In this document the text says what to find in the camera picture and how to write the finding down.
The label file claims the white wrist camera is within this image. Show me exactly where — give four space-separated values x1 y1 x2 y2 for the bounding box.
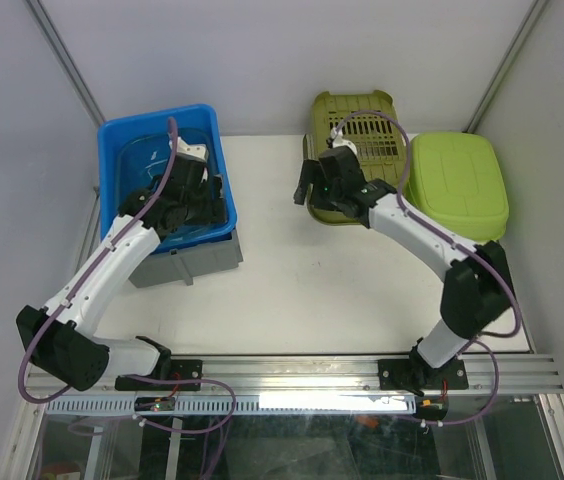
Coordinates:
176 136 209 163
326 128 347 148

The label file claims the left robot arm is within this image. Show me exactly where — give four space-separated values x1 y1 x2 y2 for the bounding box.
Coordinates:
16 153 224 391

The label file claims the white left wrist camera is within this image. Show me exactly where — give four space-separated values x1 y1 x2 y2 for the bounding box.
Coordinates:
176 136 209 163

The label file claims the white slotted cable duct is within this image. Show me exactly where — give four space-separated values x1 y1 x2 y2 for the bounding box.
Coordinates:
46 392 416 417

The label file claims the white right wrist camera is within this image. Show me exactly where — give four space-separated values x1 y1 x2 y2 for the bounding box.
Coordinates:
326 128 347 148

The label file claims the aluminium rail frame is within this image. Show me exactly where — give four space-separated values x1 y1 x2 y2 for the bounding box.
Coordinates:
24 187 562 401

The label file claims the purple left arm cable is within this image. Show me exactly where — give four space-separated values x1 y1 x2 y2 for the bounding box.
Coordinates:
16 115 181 405

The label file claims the bright green plastic tub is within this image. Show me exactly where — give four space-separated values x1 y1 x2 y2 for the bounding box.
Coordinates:
405 132 509 243

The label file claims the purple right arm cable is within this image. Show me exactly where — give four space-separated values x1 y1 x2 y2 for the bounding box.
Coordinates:
331 109 521 429

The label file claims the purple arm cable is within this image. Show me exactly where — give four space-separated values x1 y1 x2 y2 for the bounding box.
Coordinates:
16 115 181 405
331 109 521 429

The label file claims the blue plastic bin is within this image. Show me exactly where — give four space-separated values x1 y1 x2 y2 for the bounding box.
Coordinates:
97 104 237 254

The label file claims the olive green slotted basket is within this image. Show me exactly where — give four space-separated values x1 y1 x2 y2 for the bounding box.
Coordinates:
303 90 409 226

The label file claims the clear container inside bin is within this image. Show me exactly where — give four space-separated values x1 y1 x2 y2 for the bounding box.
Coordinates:
113 128 230 253

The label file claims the grey plastic crate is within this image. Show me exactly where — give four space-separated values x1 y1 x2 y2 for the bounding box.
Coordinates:
129 229 243 288

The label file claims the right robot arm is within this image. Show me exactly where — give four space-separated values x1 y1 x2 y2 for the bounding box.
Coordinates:
293 146 515 395

